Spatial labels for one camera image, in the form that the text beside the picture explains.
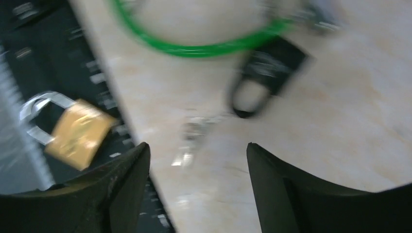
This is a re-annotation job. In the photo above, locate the silver key bunch right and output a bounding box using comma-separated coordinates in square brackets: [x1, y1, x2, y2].
[171, 114, 228, 167]

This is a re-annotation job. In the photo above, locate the green cable lock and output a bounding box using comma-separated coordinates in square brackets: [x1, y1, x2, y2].
[109, 0, 343, 58]

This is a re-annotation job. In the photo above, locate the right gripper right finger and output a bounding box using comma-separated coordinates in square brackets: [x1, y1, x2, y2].
[246, 143, 412, 233]

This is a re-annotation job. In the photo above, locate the black padlock with keys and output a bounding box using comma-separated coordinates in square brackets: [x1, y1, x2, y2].
[227, 37, 311, 119]

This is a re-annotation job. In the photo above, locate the brass padlock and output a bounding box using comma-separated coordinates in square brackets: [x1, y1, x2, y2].
[19, 91, 117, 171]

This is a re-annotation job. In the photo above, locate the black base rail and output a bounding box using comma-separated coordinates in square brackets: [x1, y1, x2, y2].
[0, 0, 175, 233]

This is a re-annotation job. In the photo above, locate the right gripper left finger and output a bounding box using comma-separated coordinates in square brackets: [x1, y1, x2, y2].
[0, 142, 151, 233]

